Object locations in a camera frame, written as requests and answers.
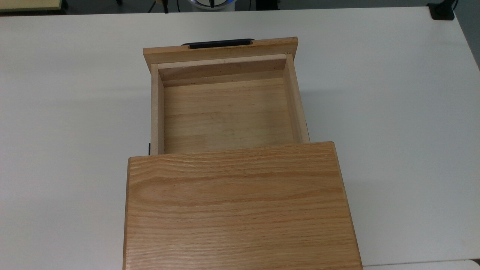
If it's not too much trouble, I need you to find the light wooden drawer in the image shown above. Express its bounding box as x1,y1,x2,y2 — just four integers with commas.
143,37,311,156

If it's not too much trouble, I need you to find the black table clamp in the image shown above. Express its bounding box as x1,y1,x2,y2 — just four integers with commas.
427,3,456,21

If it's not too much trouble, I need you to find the oak wooden cabinet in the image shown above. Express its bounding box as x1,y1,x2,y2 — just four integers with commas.
122,141,364,270

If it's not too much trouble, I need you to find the black tripod leg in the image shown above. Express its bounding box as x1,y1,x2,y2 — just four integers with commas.
148,0,170,14

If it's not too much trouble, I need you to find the black drawer handle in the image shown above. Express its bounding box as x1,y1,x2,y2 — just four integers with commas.
181,38,256,50

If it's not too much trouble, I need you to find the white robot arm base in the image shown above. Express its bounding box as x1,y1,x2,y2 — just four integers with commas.
186,0,237,12

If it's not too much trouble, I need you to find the yellow wooden side table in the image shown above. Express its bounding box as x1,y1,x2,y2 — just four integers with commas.
0,0,63,13

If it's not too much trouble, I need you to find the dark box behind table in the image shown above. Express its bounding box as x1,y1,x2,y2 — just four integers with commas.
256,0,281,11

